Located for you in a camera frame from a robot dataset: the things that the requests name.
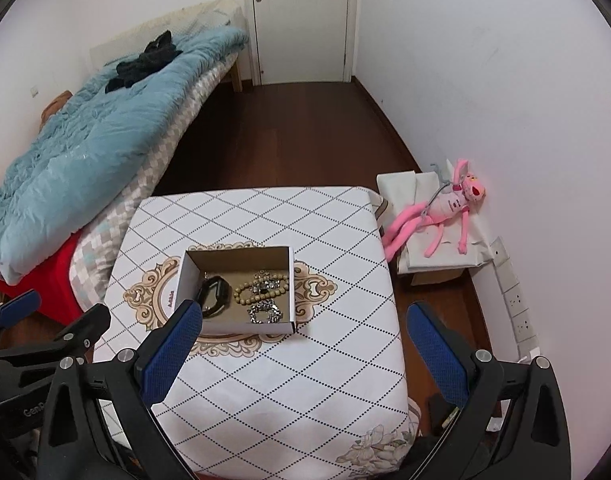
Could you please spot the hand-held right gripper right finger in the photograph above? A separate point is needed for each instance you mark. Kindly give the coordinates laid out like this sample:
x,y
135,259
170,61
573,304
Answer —
x,y
438,355

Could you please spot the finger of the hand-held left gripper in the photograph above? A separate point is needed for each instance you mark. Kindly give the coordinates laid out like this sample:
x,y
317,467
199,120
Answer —
x,y
18,307
85,327

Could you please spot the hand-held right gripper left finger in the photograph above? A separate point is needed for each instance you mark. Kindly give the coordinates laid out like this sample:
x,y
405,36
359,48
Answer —
x,y
170,355

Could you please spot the black smart band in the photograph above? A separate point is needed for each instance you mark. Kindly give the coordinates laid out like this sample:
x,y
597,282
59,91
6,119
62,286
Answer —
x,y
218,290

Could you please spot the red bed sheet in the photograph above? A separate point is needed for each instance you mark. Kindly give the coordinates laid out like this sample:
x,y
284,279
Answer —
x,y
50,280

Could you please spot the brown cardboard box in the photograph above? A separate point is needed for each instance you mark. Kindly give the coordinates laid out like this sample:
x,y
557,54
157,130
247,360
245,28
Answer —
x,y
435,276

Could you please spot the white charger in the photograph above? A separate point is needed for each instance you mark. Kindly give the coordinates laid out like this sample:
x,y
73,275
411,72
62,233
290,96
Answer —
x,y
530,355

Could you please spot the white power strip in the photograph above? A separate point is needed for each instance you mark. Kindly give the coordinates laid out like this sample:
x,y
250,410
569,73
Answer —
x,y
518,305

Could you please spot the white diamond-patterned tablecloth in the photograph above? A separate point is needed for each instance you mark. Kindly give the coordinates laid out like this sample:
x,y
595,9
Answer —
x,y
285,385

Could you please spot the pink plush toy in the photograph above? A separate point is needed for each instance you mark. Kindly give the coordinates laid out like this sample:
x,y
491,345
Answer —
x,y
450,202

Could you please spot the light blue quilt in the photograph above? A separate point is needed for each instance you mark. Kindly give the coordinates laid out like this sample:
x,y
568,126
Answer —
x,y
85,150

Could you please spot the brown cushion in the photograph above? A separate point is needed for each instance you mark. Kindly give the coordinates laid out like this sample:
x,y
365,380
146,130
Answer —
x,y
55,107

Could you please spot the black garment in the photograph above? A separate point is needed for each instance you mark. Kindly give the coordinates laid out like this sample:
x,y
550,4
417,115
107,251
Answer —
x,y
145,60

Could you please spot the white door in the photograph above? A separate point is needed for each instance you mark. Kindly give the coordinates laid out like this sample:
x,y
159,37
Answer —
x,y
300,20

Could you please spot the wooden bed frame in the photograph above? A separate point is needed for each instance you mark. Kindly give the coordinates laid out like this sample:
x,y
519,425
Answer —
x,y
235,75

